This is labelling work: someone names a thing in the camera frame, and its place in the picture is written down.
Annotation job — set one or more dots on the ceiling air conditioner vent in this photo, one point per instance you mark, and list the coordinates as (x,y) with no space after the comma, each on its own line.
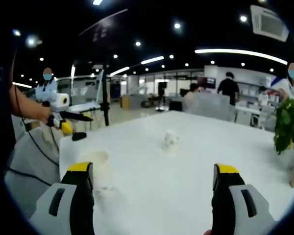
(269,23)

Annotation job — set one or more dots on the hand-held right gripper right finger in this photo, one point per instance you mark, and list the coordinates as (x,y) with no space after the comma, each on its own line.
(226,203)

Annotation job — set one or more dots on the wall-mounted display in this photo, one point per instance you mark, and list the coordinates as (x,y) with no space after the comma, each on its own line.
(206,82)

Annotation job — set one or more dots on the black oval device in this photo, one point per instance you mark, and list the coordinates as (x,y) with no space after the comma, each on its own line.
(79,136)

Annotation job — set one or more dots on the white paper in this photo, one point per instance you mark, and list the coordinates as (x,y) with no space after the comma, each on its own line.
(171,142)

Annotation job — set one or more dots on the long curved ceiling light strip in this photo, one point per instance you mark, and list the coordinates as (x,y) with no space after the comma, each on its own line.
(240,52)

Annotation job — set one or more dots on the white table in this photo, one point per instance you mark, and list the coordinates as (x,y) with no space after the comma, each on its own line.
(161,195)

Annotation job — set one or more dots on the short ceiling light strip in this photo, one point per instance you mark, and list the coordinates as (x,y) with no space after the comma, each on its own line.
(152,60)
(119,71)

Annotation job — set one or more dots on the brown cardboard box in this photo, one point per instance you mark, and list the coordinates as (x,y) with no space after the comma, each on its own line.
(126,101)

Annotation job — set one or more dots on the black cabinet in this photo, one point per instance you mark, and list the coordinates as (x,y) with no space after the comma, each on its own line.
(175,105)

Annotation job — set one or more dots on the black tripod stand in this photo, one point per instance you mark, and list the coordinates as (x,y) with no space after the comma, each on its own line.
(105,102)

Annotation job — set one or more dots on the grey desk partition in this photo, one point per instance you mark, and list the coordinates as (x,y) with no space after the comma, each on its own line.
(208,106)

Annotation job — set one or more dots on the black screen on stand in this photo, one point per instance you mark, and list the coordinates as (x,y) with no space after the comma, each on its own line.
(162,86)

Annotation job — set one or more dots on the group of ceiling downlights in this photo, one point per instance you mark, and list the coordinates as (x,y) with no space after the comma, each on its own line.
(177,25)

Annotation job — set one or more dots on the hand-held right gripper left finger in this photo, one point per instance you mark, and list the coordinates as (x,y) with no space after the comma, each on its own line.
(79,200)

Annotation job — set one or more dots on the nested white paper cup stack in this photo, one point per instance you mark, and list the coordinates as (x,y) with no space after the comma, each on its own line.
(101,169)

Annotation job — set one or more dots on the grey office chair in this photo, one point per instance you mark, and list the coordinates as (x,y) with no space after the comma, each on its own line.
(31,166)

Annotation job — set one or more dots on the potted green plant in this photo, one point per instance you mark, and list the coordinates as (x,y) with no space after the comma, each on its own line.
(287,124)

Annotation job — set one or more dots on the white side desk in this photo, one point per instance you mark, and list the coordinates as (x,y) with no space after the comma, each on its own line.
(84,107)

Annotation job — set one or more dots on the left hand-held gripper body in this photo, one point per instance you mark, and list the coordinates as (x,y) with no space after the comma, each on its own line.
(58,102)

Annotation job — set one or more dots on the large display screen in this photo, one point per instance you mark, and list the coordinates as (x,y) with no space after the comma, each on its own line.
(99,88)

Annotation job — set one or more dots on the person's right hand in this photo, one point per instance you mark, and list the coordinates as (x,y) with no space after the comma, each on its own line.
(207,232)

